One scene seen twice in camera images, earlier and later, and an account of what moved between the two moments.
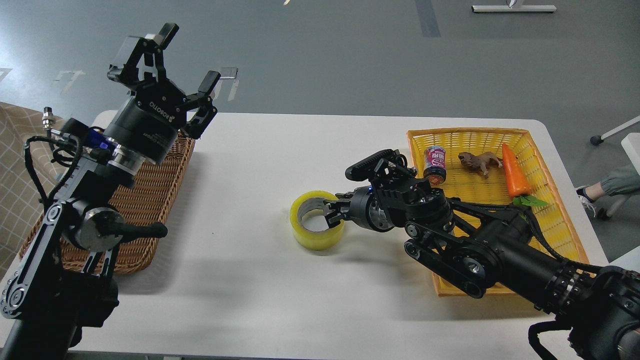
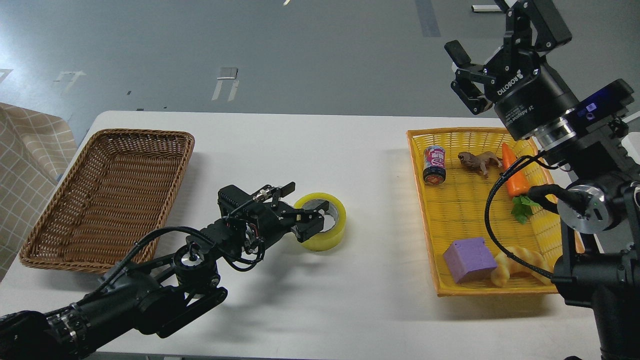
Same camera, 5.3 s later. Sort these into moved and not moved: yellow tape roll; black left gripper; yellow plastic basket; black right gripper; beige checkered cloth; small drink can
Moved: black left gripper; black right gripper
Not moved: beige checkered cloth; small drink can; yellow plastic basket; yellow tape roll
